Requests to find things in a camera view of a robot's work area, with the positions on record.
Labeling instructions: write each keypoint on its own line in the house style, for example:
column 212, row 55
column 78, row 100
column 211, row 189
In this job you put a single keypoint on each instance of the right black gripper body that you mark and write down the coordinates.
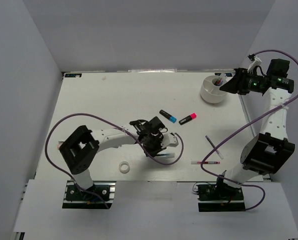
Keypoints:
column 249, row 82

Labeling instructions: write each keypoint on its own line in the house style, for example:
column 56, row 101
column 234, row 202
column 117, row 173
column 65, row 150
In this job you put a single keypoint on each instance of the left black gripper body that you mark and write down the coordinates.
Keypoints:
column 153, row 144

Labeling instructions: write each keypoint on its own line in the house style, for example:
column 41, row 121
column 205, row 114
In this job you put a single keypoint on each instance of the dark purple ink pen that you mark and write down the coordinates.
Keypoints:
column 212, row 144

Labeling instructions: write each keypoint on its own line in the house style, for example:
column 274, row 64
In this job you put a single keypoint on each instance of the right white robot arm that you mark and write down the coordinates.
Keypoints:
column 270, row 148

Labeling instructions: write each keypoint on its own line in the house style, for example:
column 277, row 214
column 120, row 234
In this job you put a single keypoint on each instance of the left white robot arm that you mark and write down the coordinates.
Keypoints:
column 80, row 148

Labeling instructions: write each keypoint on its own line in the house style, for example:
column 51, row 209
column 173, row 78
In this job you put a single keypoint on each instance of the black highlighter blue cap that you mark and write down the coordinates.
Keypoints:
column 167, row 116

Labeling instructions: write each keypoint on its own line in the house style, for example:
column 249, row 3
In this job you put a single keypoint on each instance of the white round divided container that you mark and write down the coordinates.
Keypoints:
column 210, row 92

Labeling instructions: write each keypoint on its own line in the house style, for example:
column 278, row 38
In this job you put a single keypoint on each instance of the white tape roll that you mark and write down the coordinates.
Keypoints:
column 124, row 167

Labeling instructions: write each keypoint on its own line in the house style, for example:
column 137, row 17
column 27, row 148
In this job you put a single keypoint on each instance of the black highlighter pink cap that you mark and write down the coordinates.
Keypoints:
column 187, row 119

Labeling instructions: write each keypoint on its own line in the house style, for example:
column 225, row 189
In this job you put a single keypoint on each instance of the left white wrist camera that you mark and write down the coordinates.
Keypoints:
column 169, row 140

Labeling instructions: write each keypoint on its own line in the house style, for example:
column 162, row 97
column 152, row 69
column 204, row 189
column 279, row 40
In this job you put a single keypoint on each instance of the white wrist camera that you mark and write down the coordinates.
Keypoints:
column 169, row 140
column 255, row 61

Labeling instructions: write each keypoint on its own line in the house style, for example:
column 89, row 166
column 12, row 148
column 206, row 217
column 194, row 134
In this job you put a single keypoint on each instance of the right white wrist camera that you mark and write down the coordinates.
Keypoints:
column 255, row 61

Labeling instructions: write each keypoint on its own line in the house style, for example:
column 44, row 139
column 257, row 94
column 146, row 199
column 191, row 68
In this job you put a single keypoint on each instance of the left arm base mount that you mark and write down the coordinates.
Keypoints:
column 74, row 198

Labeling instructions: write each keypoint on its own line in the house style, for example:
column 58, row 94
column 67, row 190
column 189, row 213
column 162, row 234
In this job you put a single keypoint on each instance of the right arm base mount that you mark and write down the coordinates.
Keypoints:
column 218, row 197

